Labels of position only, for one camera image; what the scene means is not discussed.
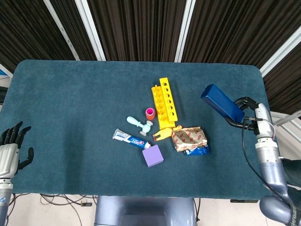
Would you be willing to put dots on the yellow rubber chicken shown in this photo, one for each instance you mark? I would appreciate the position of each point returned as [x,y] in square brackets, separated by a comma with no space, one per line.
[162,134]

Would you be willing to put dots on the white partition post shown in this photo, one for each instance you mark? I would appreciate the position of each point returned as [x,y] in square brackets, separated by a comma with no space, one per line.
[184,30]
[279,54]
[90,30]
[62,30]

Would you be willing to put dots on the mint toy hammer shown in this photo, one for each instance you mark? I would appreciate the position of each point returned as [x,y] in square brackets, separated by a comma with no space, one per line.
[132,120]

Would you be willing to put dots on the yellow test tube rack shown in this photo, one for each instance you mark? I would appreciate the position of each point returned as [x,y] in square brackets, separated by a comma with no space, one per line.
[164,103]

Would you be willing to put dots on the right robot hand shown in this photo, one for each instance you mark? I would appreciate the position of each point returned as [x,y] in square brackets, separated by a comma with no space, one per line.
[263,122]

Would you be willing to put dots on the blue white toothpaste tube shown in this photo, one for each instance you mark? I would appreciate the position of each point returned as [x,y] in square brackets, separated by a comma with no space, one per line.
[131,139]

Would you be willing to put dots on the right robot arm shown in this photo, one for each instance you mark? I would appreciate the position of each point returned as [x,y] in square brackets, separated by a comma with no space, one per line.
[272,169]

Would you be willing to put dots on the teal table cloth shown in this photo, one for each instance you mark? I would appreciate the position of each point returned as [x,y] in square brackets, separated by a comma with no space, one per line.
[70,106]

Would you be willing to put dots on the dark blue box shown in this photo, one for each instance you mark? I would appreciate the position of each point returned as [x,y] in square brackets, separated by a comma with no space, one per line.
[221,101]

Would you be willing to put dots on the pink stacking cup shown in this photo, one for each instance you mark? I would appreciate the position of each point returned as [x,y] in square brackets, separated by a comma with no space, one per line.
[149,111]

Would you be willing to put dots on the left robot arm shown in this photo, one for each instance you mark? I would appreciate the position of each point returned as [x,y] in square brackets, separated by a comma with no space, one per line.
[4,200]

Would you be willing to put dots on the orange stacking cup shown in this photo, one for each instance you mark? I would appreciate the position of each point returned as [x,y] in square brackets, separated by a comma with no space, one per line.
[150,116]

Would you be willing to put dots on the gold red snack wrapper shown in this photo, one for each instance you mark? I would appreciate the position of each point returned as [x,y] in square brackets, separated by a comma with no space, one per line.
[189,139]

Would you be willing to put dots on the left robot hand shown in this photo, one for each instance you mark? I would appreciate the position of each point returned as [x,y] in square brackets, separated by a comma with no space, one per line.
[8,155]

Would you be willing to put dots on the small black floor device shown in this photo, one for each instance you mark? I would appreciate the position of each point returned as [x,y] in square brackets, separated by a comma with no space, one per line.
[86,204]

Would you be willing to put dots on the purple cube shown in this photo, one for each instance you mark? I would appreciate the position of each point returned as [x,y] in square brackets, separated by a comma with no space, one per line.
[152,155]

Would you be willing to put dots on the dark fabric cover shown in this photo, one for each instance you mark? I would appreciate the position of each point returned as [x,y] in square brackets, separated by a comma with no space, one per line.
[292,173]

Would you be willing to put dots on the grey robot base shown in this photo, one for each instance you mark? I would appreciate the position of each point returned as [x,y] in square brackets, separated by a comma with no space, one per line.
[143,212]

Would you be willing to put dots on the blue snack bag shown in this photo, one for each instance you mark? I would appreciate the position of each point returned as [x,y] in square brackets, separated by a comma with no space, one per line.
[197,151]

